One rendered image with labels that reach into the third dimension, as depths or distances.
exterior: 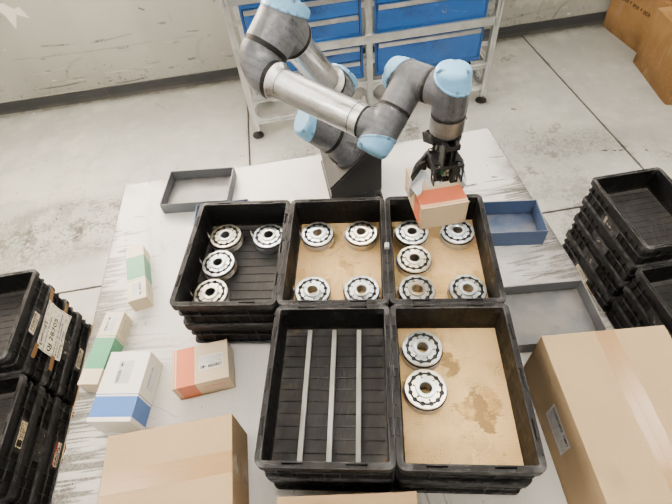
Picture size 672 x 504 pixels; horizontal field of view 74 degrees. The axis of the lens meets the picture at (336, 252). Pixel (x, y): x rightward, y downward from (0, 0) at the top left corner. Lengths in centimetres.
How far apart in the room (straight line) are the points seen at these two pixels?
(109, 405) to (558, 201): 247
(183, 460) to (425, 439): 56
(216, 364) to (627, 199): 180
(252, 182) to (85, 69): 262
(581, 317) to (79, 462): 148
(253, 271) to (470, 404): 73
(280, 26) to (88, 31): 305
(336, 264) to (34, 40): 339
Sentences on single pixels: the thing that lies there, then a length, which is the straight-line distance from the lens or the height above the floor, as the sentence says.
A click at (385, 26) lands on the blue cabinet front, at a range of 312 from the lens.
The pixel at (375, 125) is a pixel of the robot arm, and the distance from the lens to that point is 99.
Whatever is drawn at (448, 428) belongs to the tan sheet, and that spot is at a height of 83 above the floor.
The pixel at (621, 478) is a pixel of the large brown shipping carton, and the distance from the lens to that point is 115.
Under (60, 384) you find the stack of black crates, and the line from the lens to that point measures 220.
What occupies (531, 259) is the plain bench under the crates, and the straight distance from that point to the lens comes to 163.
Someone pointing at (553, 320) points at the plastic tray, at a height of 70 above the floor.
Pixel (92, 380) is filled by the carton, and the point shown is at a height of 76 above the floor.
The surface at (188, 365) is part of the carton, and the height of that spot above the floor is 77.
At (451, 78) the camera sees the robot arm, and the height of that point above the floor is 145.
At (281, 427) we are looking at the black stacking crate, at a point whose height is 83.
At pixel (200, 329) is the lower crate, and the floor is 80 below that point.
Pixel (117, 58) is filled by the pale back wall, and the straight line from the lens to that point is 419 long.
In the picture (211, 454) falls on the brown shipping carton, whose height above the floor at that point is 86.
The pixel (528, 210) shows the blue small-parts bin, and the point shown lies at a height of 72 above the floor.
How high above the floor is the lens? 192
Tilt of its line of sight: 51 degrees down
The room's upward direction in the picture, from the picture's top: 7 degrees counter-clockwise
